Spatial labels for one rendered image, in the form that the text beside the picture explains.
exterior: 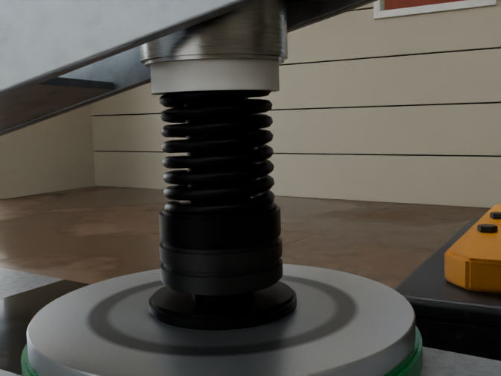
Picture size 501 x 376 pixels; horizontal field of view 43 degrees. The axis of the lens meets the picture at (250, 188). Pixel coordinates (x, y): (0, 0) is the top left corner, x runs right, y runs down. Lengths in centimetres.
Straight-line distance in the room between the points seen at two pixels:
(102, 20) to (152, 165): 820
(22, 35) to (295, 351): 20
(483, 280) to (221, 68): 55
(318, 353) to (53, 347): 13
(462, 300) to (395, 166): 592
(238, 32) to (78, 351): 17
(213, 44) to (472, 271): 56
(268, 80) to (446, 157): 618
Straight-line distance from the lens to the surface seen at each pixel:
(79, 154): 912
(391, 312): 35
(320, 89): 701
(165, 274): 35
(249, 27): 32
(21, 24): 33
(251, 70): 32
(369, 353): 30
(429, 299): 77
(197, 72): 32
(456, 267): 82
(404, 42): 665
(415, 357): 34
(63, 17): 32
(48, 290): 54
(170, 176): 34
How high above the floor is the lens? 96
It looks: 7 degrees down
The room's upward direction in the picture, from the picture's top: 2 degrees counter-clockwise
